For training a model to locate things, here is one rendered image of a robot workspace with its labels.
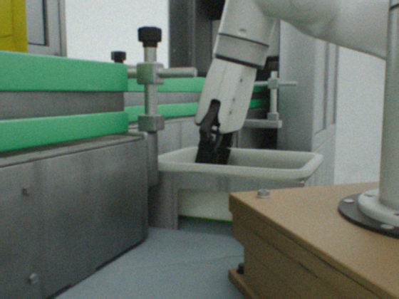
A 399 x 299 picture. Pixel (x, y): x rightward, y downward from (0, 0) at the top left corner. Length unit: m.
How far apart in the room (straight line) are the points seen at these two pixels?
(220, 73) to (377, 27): 0.23
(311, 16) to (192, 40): 0.88
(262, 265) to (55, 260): 0.18
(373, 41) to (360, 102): 3.42
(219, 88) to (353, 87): 3.51
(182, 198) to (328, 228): 0.29
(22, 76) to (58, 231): 0.14
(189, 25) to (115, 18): 0.47
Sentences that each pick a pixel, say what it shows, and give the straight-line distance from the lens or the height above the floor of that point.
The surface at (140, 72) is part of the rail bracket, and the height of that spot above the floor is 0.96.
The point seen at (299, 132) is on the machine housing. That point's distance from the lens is 1.33.
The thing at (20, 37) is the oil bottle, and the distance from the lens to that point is 0.55.
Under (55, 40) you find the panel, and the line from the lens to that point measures 0.81.
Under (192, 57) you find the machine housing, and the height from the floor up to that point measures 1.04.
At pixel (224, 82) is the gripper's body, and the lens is 0.58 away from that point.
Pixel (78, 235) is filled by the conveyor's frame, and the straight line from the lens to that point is 0.43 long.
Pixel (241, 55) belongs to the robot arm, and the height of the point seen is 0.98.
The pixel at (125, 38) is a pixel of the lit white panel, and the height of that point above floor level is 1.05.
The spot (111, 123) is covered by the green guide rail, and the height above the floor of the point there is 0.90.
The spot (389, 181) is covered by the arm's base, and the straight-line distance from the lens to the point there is 0.35.
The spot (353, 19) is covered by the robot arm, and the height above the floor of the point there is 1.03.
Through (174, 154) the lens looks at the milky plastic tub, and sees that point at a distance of 0.65.
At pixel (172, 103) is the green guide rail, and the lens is 0.83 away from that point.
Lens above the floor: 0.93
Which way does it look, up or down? 8 degrees down
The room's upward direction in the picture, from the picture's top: straight up
